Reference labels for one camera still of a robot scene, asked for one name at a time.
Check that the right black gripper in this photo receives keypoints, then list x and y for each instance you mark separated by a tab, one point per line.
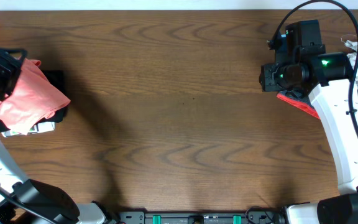
266	78

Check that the coral pink t-shirt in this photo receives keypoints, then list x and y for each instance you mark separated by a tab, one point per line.
33	99

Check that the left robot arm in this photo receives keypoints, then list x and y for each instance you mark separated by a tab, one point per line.
23	200

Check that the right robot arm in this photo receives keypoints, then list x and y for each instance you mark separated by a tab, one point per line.
328	92

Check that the white green card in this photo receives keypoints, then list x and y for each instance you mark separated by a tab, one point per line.
42	128

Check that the black shorts red waistband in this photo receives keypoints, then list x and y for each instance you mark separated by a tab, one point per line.
300	103

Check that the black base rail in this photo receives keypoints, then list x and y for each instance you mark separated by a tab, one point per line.
254	216

